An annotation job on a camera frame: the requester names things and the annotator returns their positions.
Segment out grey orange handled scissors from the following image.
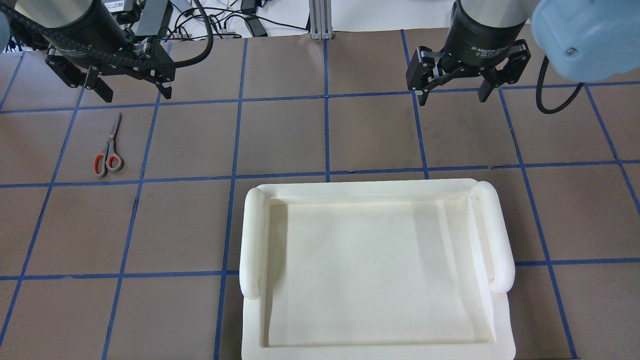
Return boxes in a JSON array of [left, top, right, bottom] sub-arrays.
[[93, 112, 125, 178]]

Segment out black power brick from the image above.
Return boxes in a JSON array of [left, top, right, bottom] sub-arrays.
[[243, 16, 269, 38]]

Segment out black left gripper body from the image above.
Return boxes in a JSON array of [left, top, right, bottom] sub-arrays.
[[30, 0, 175, 84]]

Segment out white plastic tray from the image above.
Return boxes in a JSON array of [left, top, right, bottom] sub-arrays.
[[238, 178, 516, 360]]

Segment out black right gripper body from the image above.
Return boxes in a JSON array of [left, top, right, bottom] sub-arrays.
[[406, 0, 530, 91]]

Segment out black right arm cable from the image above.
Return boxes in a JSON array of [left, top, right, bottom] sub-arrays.
[[536, 55, 585, 115]]

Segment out aluminium frame post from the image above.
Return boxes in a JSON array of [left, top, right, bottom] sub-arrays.
[[308, 0, 334, 40]]

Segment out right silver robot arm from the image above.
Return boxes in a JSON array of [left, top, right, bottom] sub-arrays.
[[406, 0, 640, 114]]

